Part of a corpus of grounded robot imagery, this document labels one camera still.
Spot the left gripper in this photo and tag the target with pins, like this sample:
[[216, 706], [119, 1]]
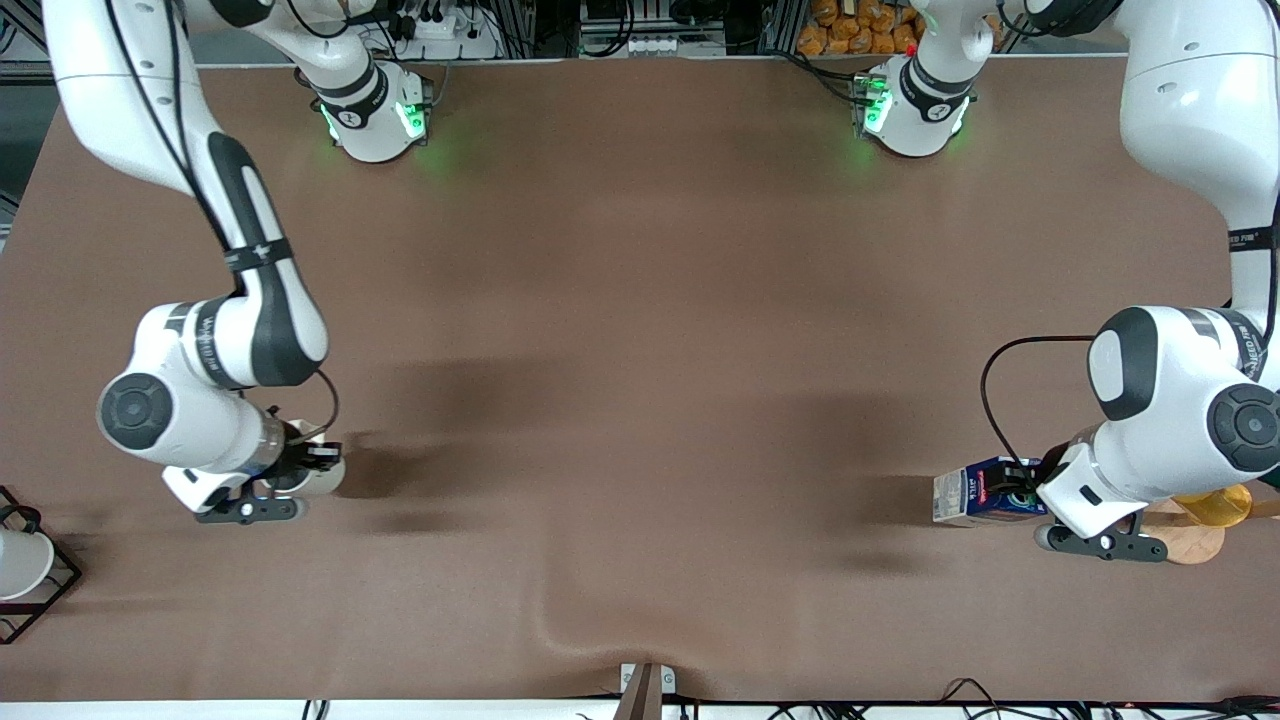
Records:
[[1047, 471]]

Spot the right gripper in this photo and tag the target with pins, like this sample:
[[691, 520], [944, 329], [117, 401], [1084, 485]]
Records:
[[297, 457]]

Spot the blue and white milk carton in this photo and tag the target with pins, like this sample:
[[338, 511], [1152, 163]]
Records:
[[975, 497]]

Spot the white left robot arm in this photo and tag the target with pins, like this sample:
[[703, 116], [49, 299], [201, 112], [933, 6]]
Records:
[[1180, 400]]

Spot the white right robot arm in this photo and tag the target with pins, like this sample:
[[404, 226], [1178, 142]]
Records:
[[170, 420]]

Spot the yellow plastic cup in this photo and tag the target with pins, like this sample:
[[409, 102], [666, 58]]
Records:
[[1215, 508]]

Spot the brown wooden bar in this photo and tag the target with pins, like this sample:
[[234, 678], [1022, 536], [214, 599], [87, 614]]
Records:
[[640, 700]]

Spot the brown table cloth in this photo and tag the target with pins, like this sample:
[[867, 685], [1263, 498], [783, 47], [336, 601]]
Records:
[[640, 300]]

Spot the white power strip with plugs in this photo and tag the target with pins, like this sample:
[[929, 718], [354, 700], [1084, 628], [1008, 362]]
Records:
[[450, 40]]

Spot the orange packaged goods pile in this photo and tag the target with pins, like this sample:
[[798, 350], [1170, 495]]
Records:
[[850, 35]]

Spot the grey metal table bracket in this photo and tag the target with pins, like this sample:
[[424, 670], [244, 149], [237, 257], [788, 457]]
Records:
[[668, 680]]

